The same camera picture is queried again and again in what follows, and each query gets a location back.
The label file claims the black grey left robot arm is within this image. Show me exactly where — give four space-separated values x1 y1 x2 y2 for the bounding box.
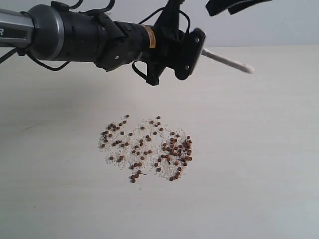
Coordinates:
0 0 206 86

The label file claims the brown seeds and crumbs pile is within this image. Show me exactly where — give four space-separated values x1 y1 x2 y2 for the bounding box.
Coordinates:
98 114 193 183

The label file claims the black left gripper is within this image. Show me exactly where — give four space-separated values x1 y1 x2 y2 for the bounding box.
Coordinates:
143 0 206 86

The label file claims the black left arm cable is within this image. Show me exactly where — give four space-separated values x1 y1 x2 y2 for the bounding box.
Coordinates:
0 0 192 80

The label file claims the white wooden paint brush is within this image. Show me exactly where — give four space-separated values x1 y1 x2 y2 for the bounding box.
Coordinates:
201 48 254 74

